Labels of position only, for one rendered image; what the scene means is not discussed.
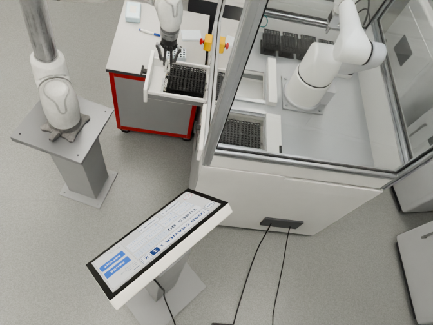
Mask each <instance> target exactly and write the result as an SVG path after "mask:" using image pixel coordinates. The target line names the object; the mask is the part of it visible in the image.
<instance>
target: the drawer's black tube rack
mask: <svg viewBox="0 0 433 325"><path fill-rule="evenodd" d="M178 66H179V67H178ZM185 67H186V68H185ZM178 68H179V69H178ZM184 69H185V70H184ZM195 69H196V70H195ZM191 70H192V71H191ZM201 70H202V71H201ZM194 71H196V72H194ZM204 72H205V73H204ZM168 76H169V78H168V85H167V89H166V91H164V90H163V92H166V93H171V94H179V95H186V96H191V97H198V98H203V97H204V88H205V81H206V70H205V71H204V69H199V68H192V67H188V66H182V69H181V66H180V65H176V64H173V66H172V67H170V71H169V75H168Z"/></svg>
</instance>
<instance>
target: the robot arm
mask: <svg viewBox="0 0 433 325"><path fill-rule="evenodd" d="M51 1H69V2H81V3H103V2H106V1H109V0H51ZM144 1H146V2H147V3H149V4H150V5H152V6H154V7H155V10H156V11H157V15H158V19H159V21H160V35H161V42H160V43H158V42H156V45H155V47H156V49H157V51H158V54H159V59H160V61H163V66H165V69H164V71H165V72H166V68H167V60H168V59H166V54H167V51H169V53H170V59H169V63H168V72H169V71H170V67H172V65H173V63H176V61H177V58H178V55H179V53H180V52H181V51H182V47H181V46H178V44H177V39H178V35H179V31H180V25H181V23H182V16H183V4H182V0H144ZM19 4H20V7H21V11H22V13H23V17H24V21H25V24H26V28H27V31H28V35H29V38H30V42H31V45H32V48H33V52H32V53H31V55H30V64H31V67H32V72H33V75H34V79H35V83H36V85H37V88H38V90H39V95H40V99H41V104H42V107H43V111H44V114H45V116H46V118H47V121H46V122H45V123H44V124H43V125H41V127H40V129H41V131H43V132H49V133H51V135H50V137H49V140H50V141H51V142H54V141H55V140H56V139H57V138H58V137H62V138H63V139H66V140H67V141H69V142H70V143H73V142H74V141H75V138H76V136H77V135H78V134H79V132H80V131H81V129H82V128H83V126H84V125H85V124H86V123H87V122H88V121H89V120H90V116H89V115H86V114H82V113H80V108H79V102H78V99H77V95H76V93H75V90H74V89H73V87H72V83H71V79H70V75H69V72H68V67H67V65H66V61H65V58H64V55H63V53H62V52H61V51H60V50H58V49H57V47H56V43H55V38H54V34H53V29H52V23H51V20H50V14H49V10H48V5H47V1H46V0H19ZM160 46H161V47H163V49H164V56H162V51H161V48H160ZM175 49H177V52H176V54H175V57H174V59H173V51H174V50H175Z"/></svg>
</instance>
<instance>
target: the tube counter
mask: <svg viewBox="0 0 433 325"><path fill-rule="evenodd" d="M176 227H178V225H176V224H175V223H173V224H171V225H170V226H169V227H167V228H166V229H165V230H164V231H162V232H161V233H160V234H158V235H157V236H156V237H155V238H154V239H152V240H151V241H149V242H148V243H147V244H146V245H145V246H143V247H142V248H141V249H140V250H138V251H137V252H136V253H134V256H136V258H139V257H140V256H141V255H143V254H144V253H146V252H147V251H148V250H149V249H150V248H152V247H153V246H154V245H156V243H158V242H159V241H160V240H162V239H163V238H164V237H165V236H166V235H168V234H169V233H170V232H172V231H173V230H174V229H175V228H176Z"/></svg>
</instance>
